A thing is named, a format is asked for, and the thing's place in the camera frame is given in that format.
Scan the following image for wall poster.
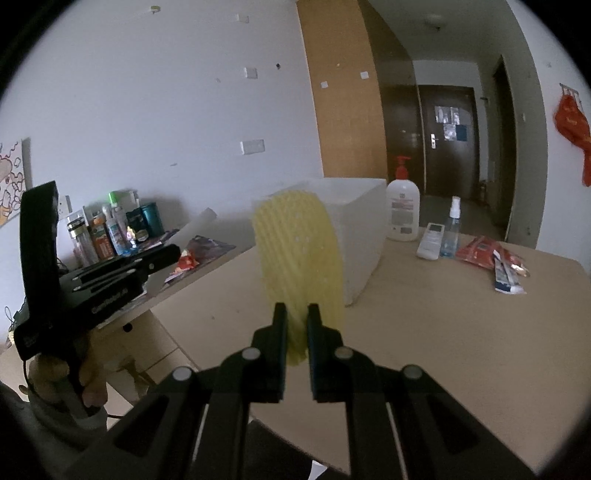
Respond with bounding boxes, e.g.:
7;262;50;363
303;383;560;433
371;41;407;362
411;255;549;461
0;137;33;227

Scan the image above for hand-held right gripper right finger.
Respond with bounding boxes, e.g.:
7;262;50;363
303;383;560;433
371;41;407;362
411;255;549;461
305;302;539;480

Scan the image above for person's left hand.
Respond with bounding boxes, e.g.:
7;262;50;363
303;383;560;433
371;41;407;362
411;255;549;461
27;354;109;409

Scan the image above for dark teal canister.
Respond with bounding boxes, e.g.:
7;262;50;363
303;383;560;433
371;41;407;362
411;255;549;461
141;202;164;238

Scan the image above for dark glass jar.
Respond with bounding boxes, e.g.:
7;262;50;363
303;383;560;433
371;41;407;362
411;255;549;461
126;208;149;243

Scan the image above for small red foil packet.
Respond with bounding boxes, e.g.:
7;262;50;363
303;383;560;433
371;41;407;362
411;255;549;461
501;249;532;278

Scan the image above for red hanging bag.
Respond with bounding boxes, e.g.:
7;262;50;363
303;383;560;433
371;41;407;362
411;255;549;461
553;90;591;188

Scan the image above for wooden wardrobe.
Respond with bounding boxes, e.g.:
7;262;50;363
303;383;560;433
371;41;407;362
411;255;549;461
295;0;416;181

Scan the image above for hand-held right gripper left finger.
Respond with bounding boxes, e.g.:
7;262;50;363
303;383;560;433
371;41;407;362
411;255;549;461
62;302;289;480

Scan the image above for white paper sheet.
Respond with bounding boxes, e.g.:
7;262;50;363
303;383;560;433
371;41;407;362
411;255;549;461
139;263;185;301

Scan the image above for door notice papers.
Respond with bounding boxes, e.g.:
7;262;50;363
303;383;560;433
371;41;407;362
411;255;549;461
435;106;469;141

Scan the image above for person's left forearm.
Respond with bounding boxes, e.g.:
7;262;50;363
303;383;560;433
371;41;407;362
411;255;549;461
0;378;112;480

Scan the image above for dark brown door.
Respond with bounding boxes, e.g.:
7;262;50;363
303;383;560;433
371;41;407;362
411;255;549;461
418;85;478;197

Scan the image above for steel thermos bottle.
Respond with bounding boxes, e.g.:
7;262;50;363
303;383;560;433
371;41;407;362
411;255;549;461
67;217;95;266

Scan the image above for white blue tube packet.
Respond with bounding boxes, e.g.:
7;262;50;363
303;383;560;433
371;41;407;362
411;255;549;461
492;249;527;295

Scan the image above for orange carton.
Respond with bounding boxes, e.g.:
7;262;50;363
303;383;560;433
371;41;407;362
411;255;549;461
88;215;116;259

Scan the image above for white pump lotion bottle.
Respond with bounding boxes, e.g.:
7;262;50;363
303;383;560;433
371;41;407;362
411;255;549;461
385;155;421;242

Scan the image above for white remote control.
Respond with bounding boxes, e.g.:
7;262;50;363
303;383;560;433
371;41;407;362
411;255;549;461
416;222;445;261

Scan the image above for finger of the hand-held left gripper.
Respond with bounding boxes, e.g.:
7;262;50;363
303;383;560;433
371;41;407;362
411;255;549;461
81;244;182;278
73;269;149;293

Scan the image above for green cap white bottle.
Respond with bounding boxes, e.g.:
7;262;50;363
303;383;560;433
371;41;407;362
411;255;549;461
108;191;134;232

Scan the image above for dark side door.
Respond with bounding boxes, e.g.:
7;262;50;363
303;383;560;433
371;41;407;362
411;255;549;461
492;54;517;229

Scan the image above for wooden side cabinet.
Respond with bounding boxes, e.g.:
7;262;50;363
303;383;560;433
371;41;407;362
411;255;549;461
92;244;257;402

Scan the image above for clear spray bottle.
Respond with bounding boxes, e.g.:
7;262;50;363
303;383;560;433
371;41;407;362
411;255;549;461
440;196;462;258

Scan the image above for large red snack packet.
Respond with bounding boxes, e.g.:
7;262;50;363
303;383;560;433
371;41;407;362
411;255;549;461
455;234;506;269

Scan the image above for white foam box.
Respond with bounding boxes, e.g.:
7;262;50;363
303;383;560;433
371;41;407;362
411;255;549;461
256;178;387;308

